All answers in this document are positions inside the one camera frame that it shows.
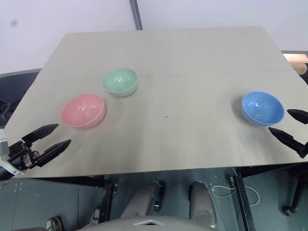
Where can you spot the metal floor caster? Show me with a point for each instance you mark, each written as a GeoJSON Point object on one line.
{"type": "Point", "coordinates": [55, 223]}

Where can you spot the brown cardboard box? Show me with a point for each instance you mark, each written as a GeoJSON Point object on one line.
{"type": "Point", "coordinates": [297, 63]}

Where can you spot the black chair base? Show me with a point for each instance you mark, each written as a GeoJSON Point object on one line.
{"type": "Point", "coordinates": [294, 192]}

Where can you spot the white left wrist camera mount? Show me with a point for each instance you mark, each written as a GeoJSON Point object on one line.
{"type": "Point", "coordinates": [3, 144]}

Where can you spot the grey robot leg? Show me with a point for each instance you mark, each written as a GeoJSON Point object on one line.
{"type": "Point", "coordinates": [142, 199]}
{"type": "Point", "coordinates": [201, 202]}

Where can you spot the grey robot torso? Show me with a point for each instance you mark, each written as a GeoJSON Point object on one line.
{"type": "Point", "coordinates": [154, 223]}

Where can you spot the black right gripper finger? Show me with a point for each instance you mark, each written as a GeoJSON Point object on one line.
{"type": "Point", "coordinates": [299, 115]}
{"type": "Point", "coordinates": [285, 137]}

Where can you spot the grey robot right leg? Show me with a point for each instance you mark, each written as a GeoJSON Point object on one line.
{"type": "Point", "coordinates": [201, 202]}

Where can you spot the grey robot left leg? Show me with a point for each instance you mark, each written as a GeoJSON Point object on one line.
{"type": "Point", "coordinates": [142, 199]}

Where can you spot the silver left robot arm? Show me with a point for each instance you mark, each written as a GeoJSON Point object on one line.
{"type": "Point", "coordinates": [3, 173]}

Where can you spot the grey wall strip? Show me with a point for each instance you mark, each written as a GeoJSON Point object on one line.
{"type": "Point", "coordinates": [136, 14]}

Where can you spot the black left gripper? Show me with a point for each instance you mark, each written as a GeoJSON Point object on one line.
{"type": "Point", "coordinates": [22, 156]}

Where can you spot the black table leg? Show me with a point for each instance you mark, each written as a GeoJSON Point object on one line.
{"type": "Point", "coordinates": [243, 199]}
{"type": "Point", "coordinates": [109, 199]}

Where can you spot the green plastic bowl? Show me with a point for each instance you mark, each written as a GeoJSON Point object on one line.
{"type": "Point", "coordinates": [119, 81]}

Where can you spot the black office chair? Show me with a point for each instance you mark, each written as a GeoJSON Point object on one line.
{"type": "Point", "coordinates": [13, 89]}

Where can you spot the pink plastic bowl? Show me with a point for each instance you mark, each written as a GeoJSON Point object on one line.
{"type": "Point", "coordinates": [83, 110]}

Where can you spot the blue plastic bowl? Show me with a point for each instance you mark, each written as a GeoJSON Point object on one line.
{"type": "Point", "coordinates": [262, 108]}

